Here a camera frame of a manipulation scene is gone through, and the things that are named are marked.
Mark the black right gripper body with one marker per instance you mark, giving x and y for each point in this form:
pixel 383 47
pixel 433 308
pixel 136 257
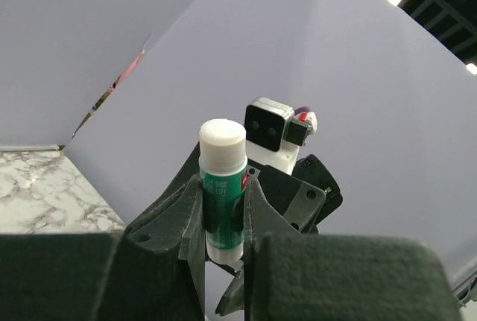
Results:
pixel 298 198

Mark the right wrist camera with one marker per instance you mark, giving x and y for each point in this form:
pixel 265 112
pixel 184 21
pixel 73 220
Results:
pixel 276 132

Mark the green white glue stick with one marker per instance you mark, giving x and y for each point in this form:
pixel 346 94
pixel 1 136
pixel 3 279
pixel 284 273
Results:
pixel 222 163

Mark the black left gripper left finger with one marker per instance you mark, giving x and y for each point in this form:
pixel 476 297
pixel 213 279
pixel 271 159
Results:
pixel 154 270

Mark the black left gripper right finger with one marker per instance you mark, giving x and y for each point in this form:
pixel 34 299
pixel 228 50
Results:
pixel 292 276

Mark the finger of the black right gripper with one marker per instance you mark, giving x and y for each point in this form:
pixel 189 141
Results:
pixel 233 298

